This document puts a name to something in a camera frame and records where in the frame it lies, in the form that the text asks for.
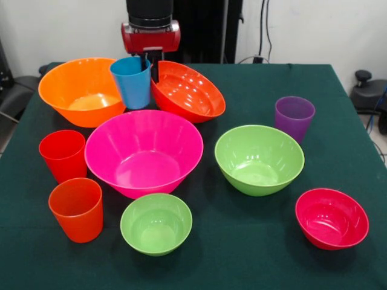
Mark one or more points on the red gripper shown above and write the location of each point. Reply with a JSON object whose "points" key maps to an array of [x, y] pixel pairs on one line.
{"points": [[151, 40]]}

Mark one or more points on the blue cup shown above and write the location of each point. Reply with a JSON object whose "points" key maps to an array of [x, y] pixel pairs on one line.
{"points": [[133, 90]]}

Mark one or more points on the red-orange bowl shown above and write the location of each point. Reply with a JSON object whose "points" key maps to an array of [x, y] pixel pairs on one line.
{"points": [[187, 93]]}

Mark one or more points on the large orange bowl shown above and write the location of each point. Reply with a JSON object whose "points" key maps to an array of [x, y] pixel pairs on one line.
{"points": [[75, 81]]}

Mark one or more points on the large pink bowl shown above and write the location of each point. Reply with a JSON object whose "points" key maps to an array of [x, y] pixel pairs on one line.
{"points": [[142, 151]]}

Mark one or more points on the red cup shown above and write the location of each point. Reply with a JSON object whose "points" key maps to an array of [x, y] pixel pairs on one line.
{"points": [[63, 157]]}

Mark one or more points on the red-orange cup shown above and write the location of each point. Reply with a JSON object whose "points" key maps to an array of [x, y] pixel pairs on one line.
{"points": [[78, 214]]}

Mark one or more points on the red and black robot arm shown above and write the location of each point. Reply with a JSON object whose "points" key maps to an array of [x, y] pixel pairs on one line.
{"points": [[149, 10]]}

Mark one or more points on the large green bowl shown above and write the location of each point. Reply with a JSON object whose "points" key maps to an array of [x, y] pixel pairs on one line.
{"points": [[257, 163]]}

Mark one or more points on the purple cup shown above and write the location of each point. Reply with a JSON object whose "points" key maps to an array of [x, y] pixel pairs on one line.
{"points": [[293, 121]]}

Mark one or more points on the small green bowl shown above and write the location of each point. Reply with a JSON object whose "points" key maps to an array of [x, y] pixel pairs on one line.
{"points": [[155, 229]]}

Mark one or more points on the dark green table cloth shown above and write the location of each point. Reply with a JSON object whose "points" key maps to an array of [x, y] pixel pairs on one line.
{"points": [[211, 272]]}

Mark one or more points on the small pink bowl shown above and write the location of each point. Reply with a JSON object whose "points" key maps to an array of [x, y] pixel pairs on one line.
{"points": [[331, 220]]}

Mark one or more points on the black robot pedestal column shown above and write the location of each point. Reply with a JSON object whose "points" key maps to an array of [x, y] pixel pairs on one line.
{"points": [[205, 30]]}

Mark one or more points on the black pedestal leg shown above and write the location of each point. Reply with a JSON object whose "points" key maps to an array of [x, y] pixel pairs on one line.
{"points": [[18, 93], [367, 96]]}

